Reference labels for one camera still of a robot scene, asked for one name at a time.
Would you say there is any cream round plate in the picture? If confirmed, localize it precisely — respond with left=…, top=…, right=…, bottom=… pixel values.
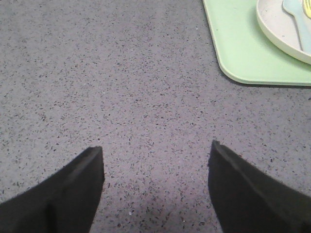
left=256, top=0, right=311, bottom=64

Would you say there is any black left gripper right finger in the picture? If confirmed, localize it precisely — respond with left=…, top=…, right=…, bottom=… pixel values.
left=208, top=140, right=311, bottom=233

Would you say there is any light blue plastic spoon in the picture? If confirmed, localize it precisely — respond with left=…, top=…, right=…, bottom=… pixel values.
left=282, top=0, right=311, bottom=54

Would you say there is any yellow plastic fork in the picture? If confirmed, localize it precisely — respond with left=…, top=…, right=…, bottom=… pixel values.
left=302, top=0, right=311, bottom=18

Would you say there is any light green plastic tray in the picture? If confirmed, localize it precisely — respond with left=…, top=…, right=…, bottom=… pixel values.
left=203, top=0, right=311, bottom=86

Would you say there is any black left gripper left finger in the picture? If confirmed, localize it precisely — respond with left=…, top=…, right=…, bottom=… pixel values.
left=0, top=147, right=104, bottom=233

